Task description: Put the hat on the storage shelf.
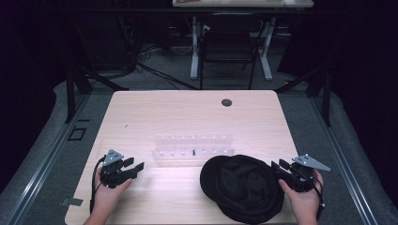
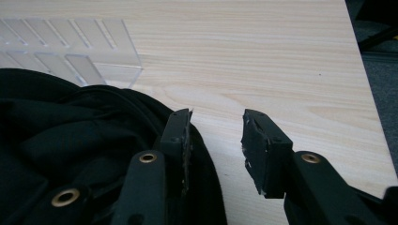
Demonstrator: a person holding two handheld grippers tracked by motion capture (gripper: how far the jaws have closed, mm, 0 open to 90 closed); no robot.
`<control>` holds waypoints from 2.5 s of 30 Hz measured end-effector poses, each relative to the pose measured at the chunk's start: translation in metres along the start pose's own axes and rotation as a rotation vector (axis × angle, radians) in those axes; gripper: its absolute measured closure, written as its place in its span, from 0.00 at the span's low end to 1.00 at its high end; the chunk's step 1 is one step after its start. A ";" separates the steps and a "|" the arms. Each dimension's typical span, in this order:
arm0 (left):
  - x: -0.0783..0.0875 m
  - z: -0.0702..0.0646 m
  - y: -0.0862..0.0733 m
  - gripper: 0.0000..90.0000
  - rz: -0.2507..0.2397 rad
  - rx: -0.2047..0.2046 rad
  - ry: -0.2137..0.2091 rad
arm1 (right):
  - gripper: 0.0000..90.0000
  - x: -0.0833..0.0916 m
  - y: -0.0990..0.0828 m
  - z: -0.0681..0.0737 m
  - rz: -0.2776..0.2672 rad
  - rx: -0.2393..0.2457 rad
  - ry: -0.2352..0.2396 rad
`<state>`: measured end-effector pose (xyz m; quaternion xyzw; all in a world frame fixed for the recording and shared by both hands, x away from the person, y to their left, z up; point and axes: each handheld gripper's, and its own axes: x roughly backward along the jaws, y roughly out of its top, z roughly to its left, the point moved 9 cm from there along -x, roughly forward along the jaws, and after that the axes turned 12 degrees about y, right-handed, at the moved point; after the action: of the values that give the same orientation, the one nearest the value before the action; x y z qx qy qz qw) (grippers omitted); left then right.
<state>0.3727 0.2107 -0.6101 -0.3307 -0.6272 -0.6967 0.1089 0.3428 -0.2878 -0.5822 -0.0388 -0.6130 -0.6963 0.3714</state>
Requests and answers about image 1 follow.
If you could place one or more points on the small black peg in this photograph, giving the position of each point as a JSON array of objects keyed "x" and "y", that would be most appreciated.
[{"x": 194, "y": 152}]

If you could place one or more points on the black metal stand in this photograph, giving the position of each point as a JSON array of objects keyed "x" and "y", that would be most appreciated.
[
  {"x": 72, "y": 93},
  {"x": 325, "y": 93}
]

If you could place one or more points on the person's right hand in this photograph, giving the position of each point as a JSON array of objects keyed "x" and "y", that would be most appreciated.
[{"x": 305, "y": 201}]

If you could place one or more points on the black table grommet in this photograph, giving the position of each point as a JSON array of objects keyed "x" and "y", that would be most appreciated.
[{"x": 226, "y": 102}]

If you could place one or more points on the white-legged desk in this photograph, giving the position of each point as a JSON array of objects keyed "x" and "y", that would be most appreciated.
[{"x": 241, "y": 3}]

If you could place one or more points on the black chair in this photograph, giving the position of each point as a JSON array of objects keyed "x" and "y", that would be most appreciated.
[{"x": 228, "y": 47}]

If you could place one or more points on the grey tape strip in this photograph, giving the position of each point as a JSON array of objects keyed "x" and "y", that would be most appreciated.
[{"x": 72, "y": 202}]

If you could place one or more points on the clear acrylic peg rack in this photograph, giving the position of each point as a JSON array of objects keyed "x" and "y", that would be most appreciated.
[{"x": 187, "y": 153}]

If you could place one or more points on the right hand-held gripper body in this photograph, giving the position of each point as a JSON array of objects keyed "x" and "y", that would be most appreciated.
[{"x": 300, "y": 179}]

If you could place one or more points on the person's left hand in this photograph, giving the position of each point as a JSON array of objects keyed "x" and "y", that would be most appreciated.
[{"x": 104, "y": 197}]

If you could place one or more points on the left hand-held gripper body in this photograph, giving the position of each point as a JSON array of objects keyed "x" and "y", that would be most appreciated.
[{"x": 112, "y": 175}]

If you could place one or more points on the black hat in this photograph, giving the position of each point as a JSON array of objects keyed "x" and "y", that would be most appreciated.
[{"x": 241, "y": 187}]

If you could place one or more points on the aluminium floor rail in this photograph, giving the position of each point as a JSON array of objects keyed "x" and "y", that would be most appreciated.
[
  {"x": 40, "y": 168},
  {"x": 344, "y": 168}
]

